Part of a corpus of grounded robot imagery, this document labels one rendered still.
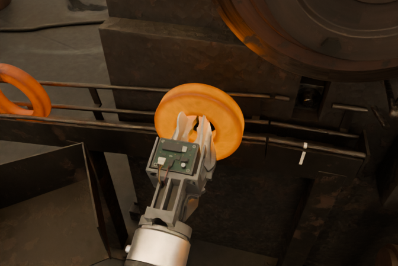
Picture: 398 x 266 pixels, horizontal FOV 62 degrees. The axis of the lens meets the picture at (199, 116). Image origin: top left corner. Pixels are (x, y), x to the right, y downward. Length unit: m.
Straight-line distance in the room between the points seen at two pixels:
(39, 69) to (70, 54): 0.23
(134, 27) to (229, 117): 0.34
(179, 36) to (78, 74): 1.56
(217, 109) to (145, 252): 0.23
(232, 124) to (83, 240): 0.38
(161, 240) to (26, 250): 0.39
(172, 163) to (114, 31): 0.41
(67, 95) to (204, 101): 1.62
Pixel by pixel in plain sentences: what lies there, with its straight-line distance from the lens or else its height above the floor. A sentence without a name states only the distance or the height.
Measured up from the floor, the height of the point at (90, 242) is 0.61.
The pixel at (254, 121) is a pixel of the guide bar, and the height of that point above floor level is 0.70.
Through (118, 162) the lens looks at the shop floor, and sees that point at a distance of 1.63.
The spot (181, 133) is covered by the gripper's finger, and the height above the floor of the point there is 0.85.
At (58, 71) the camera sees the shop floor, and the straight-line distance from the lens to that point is 2.31.
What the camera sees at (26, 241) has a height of 0.60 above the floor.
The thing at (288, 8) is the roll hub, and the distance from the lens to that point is 0.45.
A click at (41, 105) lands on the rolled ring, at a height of 0.68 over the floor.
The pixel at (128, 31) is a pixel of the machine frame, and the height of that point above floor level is 0.87.
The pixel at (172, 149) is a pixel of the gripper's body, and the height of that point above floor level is 0.89.
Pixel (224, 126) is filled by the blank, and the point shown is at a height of 0.84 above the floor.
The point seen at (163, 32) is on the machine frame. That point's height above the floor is 0.87.
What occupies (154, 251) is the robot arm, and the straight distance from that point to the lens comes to 0.43.
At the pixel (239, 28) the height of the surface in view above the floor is 0.96.
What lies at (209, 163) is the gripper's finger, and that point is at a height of 0.83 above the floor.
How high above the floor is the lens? 1.22
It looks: 43 degrees down
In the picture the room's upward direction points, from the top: straight up
